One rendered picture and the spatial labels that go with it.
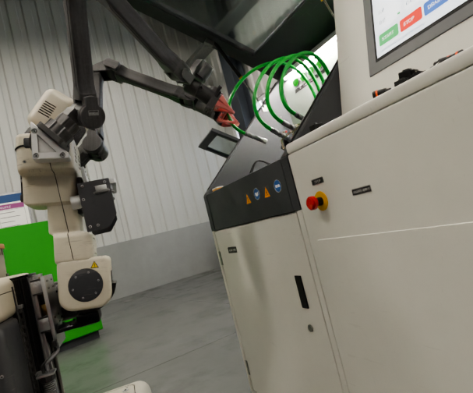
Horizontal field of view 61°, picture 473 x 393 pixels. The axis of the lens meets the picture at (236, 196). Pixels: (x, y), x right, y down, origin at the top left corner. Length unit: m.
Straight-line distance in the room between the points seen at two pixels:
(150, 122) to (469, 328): 8.18
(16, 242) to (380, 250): 3.86
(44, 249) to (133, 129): 4.55
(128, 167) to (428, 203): 7.64
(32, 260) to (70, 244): 3.06
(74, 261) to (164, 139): 7.39
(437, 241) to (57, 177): 1.13
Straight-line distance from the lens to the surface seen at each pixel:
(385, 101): 0.88
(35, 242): 4.46
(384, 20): 1.27
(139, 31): 1.41
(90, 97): 1.31
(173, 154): 8.66
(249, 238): 1.46
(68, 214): 1.44
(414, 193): 0.86
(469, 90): 0.78
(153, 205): 8.24
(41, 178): 1.45
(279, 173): 1.21
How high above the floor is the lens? 0.79
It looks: 4 degrees up
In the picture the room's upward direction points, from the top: 14 degrees counter-clockwise
